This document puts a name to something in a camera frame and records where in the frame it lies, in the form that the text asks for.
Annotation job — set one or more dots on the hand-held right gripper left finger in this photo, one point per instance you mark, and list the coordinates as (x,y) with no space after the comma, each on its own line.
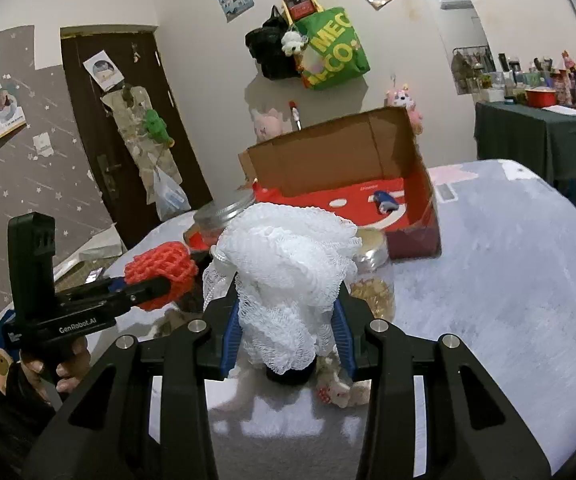
(230,340)

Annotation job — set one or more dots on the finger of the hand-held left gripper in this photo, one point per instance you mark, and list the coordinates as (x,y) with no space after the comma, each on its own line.
(118,286)
(143,291)

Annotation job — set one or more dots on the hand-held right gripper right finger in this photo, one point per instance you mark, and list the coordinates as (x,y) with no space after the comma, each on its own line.
(344,340)

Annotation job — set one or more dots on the red foam net sleeve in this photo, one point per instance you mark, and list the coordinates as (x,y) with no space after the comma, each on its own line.
(160,262)

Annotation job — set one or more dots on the small white pink plush toy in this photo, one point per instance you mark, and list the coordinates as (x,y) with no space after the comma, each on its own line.
(338,392)

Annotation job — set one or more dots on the white mesh bath pouf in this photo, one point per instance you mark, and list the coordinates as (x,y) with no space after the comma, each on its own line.
(283,270)

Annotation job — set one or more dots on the cardboard box with red base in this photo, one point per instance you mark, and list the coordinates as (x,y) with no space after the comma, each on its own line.
(328,155)

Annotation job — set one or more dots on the person's left hand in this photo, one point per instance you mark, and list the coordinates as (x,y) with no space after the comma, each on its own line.
(73,362)

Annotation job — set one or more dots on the flat white box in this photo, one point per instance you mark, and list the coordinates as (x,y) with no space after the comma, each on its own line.
(88,255)

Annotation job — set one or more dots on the clear jar with golden contents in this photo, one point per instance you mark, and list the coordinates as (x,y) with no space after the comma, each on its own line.
(375,290)

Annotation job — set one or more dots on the clear plastic bag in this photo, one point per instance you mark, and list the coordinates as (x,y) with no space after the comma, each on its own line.
(170,197)

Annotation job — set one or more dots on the clear jar with green label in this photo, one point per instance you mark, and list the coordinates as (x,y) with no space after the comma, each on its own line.
(218,215)

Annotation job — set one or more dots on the dark brown door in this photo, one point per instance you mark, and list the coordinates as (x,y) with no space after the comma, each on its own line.
(78,135)

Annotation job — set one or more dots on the small blue item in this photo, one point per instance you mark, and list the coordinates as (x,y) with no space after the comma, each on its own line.
(385,202)

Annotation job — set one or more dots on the green plush toy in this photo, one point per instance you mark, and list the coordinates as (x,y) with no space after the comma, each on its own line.
(155,125)

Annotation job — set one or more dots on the beige door hanging organiser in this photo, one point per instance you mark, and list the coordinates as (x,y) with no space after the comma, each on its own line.
(135,120)

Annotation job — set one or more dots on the white photo card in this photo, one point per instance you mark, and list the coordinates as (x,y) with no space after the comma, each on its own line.
(103,71)

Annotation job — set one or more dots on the pale pink plush toy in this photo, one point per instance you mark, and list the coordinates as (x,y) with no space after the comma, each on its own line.
(268,125)

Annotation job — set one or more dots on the red and white brush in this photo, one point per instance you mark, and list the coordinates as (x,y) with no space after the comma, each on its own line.
(295,115)

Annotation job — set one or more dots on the pink plush toy with bow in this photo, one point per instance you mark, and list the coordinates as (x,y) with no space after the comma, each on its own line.
(402,99)

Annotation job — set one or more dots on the table with dark green cloth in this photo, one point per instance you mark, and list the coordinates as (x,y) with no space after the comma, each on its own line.
(527,135)

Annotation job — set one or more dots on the black bag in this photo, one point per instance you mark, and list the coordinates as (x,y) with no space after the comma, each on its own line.
(268,45)

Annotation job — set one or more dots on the green tote bag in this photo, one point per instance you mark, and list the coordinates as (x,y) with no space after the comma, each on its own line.
(333,50)

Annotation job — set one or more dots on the clothes rack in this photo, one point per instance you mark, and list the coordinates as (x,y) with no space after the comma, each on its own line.
(470,70)

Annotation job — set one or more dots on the red pot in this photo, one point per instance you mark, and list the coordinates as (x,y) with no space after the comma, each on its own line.
(540,99)

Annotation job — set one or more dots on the white paper sheet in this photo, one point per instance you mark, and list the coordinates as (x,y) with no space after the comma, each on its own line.
(565,110)

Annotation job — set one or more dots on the row of bottles and jars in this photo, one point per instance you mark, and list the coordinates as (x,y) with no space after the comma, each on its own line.
(572,85)

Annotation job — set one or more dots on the white air conditioner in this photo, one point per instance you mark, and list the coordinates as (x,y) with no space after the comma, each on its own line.
(455,4)

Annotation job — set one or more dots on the small white wall paper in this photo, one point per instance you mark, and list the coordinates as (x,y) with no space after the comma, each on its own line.
(43,145)

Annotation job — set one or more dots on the wall calendar with photo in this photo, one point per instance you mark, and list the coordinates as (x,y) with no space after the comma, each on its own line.
(3,107)

